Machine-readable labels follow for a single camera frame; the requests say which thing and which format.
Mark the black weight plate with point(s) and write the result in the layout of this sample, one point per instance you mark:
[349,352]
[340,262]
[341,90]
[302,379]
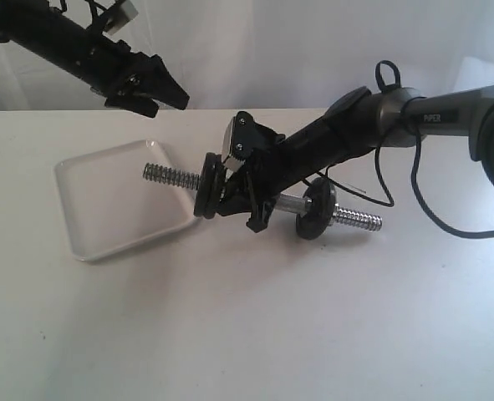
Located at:
[207,176]

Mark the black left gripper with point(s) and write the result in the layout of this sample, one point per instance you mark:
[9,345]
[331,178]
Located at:
[125,79]

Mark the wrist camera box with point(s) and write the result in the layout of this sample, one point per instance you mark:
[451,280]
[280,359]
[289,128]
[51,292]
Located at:
[119,14]
[244,136]

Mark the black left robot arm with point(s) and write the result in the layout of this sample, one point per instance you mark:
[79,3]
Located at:
[46,30]

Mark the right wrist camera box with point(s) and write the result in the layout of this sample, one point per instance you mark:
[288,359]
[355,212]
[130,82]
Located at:
[244,136]

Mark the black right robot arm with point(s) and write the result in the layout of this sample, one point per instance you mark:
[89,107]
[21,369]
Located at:
[355,125]

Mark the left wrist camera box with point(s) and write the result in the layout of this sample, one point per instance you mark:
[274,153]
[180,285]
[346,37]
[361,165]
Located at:
[119,14]

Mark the black plate on bar right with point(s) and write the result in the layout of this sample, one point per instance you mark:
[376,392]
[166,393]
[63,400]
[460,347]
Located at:
[323,198]

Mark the chrome threaded dumbbell bar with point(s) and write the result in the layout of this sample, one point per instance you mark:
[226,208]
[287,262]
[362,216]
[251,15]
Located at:
[288,203]

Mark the white backdrop curtain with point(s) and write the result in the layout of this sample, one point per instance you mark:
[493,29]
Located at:
[305,54]

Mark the black plate on bar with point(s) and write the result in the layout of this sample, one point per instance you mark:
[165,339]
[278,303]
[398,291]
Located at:
[218,178]
[323,198]

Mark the white rectangular plastic tray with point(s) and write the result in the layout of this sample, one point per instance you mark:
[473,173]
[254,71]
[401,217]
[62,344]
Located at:
[109,207]

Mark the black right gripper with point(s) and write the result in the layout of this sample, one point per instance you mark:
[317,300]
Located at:
[263,176]

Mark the black plate on bar left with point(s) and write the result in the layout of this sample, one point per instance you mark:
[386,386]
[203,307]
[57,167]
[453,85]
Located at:
[218,178]

